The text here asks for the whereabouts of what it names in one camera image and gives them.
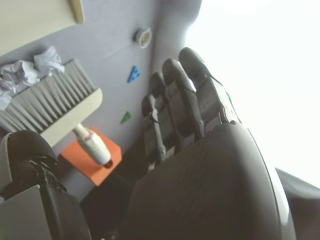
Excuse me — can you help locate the white paper ball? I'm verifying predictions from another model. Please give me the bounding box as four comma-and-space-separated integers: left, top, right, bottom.
0, 86, 16, 111
0, 59, 41, 95
33, 45, 66, 78

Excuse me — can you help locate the cream plastic dustpan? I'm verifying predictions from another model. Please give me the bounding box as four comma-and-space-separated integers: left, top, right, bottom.
0, 0, 86, 58

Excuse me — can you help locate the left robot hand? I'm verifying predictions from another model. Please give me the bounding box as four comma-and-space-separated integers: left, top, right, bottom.
0, 47, 297, 240

